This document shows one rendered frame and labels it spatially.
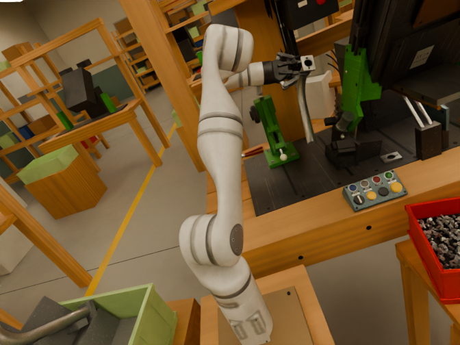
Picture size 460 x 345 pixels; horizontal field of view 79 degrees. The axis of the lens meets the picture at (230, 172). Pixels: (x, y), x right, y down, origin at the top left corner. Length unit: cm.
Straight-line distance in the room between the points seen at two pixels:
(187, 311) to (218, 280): 44
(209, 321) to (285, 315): 23
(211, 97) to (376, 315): 144
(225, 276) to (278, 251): 36
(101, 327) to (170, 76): 93
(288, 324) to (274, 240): 25
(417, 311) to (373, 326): 60
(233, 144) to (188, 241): 19
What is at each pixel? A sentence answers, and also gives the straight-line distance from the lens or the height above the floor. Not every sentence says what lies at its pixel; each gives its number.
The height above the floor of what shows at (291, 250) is 84.
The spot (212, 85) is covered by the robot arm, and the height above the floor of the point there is 140.
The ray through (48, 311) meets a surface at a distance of 102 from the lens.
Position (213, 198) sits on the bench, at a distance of 119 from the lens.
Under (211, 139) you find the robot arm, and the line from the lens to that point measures 53.
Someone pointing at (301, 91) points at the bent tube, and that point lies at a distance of 109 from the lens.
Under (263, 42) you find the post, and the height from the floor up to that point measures 134.
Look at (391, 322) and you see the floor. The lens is 172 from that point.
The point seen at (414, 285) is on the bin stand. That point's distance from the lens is 102.
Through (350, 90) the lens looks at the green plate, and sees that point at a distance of 102.
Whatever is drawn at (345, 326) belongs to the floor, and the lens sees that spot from 172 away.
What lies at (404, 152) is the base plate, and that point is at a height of 90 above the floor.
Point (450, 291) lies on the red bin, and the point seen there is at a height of 85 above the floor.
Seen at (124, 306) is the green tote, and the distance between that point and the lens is 100.
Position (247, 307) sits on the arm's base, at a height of 102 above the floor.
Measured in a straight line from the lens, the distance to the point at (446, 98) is 91.
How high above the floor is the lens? 151
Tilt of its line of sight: 29 degrees down
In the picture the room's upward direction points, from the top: 25 degrees counter-clockwise
